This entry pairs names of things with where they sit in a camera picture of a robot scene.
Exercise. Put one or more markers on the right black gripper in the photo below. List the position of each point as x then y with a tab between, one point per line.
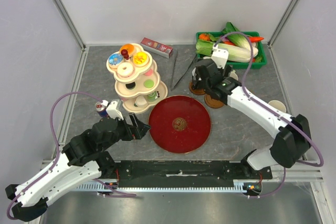
225	73

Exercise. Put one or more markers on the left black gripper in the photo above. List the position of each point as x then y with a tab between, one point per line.
135	131

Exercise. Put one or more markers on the white cake slice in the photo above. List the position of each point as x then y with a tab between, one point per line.
140	102

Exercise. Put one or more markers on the light green mug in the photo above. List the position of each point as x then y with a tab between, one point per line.
234	75

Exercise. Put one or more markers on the green swirl roll cake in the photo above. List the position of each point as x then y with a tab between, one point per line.
153	96

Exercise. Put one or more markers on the metal tongs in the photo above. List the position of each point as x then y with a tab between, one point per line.
175	53

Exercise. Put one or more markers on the black cookie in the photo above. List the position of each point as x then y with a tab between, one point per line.
130	86

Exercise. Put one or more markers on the green cookie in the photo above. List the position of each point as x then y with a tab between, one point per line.
148	83

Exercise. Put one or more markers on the pink cookie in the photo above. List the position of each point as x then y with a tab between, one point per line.
149	72

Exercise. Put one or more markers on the white donut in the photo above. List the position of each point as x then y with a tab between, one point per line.
125	69

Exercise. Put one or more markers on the yellow donut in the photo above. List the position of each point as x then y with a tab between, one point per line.
140	59

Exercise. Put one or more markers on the blue donut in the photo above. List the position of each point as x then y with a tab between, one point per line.
115	59

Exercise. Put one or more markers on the orange donut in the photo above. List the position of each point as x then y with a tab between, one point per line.
129	48

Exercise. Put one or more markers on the black and white mug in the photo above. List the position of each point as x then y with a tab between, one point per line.
195	79

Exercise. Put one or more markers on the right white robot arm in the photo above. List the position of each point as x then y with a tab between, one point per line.
289	132

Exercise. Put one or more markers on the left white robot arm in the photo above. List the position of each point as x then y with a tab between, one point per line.
84	158

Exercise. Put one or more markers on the brown wooden coaster left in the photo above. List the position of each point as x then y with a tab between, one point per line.
196	91

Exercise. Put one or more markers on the brown wooden coaster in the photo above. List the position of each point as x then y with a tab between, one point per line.
212	103
196	91

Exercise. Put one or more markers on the brown wooden coaster middle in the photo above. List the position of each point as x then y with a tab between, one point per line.
212	103

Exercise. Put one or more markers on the green plastic basket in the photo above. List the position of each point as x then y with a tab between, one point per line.
258	61

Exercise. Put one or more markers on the napa cabbage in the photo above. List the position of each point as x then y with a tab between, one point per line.
236	54

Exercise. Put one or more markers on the red round tray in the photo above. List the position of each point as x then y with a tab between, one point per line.
179	124

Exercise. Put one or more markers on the orange pumpkin toy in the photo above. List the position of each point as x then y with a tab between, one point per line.
204	36

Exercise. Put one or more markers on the red bull can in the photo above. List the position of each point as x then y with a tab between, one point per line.
101	108

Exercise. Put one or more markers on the purple onion toy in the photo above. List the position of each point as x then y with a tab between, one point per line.
226	40

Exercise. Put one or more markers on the cream three-tier dessert stand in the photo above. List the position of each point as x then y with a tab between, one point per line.
128	96

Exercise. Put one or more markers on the bok choy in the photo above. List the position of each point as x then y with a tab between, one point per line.
234	35

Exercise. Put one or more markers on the red chili pepper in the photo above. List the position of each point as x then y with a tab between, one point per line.
256	39

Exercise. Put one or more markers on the red rectangular box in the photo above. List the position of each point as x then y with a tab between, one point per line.
156	47

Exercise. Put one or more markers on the pink mug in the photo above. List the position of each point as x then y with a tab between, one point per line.
278	105

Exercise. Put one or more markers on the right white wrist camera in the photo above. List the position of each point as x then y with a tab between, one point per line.
220	56

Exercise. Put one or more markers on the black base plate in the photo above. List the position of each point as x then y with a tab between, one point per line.
183	174

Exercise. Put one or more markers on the white slotted cable duct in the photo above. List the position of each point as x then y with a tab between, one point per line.
237	187

